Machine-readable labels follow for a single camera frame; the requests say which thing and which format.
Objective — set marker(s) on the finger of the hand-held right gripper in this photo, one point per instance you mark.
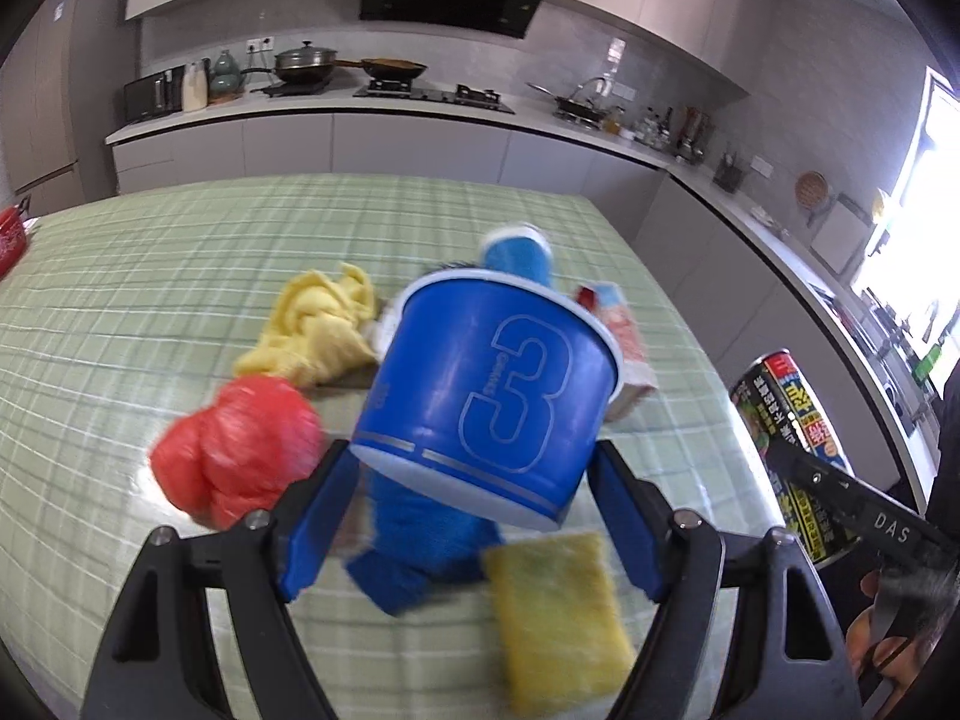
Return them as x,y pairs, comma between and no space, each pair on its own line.
892,529

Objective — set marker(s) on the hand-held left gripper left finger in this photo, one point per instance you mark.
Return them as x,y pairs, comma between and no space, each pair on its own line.
315,525

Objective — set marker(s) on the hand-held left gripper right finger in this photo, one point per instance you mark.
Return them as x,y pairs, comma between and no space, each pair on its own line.
630,525

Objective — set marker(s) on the yellow sponge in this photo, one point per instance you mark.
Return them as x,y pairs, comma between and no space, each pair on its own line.
559,615

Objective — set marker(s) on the red plastic bag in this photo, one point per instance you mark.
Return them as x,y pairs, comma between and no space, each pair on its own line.
232,442

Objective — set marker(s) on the black instant noodle cup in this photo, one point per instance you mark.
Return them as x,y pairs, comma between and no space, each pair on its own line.
780,405

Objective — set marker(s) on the white red drink carton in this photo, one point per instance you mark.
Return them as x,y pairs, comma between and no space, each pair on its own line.
626,345

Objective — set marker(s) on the blue paper bowl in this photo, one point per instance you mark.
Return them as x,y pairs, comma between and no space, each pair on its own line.
480,390

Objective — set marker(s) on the person's right hand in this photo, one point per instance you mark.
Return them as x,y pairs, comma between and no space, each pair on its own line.
859,645

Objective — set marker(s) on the blue cloth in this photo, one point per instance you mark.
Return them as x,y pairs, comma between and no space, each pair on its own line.
427,547

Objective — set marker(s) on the yellow cloth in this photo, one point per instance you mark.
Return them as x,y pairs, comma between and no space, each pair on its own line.
315,330

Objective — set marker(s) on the white cutting board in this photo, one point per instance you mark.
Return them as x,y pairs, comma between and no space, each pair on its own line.
838,236

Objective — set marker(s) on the bright window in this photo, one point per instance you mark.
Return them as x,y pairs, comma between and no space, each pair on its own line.
915,225

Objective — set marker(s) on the round wooden board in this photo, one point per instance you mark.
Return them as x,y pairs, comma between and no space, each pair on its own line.
811,189

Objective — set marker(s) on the black utensil basket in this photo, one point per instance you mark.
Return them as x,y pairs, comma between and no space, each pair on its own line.
729,174

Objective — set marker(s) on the knife block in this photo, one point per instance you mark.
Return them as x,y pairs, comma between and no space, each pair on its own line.
694,136

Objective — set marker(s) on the grey kitchen counter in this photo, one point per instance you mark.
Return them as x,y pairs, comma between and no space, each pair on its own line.
420,142

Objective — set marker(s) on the group of seasoning bottles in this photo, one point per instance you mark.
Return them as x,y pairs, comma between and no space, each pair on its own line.
649,127

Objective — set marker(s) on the red packet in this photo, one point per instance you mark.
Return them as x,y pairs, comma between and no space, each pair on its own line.
11,240

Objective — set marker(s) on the pan with glass lid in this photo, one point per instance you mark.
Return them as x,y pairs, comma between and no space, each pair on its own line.
574,99

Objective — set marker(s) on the black gas stove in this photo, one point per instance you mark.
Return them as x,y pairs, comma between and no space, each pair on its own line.
435,95

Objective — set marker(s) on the white jug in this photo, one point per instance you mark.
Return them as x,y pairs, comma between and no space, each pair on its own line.
196,88

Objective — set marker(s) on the black microwave oven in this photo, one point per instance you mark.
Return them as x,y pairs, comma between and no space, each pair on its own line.
150,96

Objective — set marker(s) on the steel pot with lid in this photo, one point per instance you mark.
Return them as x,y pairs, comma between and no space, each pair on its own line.
304,64

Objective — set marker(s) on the black wok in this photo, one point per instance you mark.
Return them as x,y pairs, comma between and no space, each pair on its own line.
394,67

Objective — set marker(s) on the white wall socket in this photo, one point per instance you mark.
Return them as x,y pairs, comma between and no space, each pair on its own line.
259,45

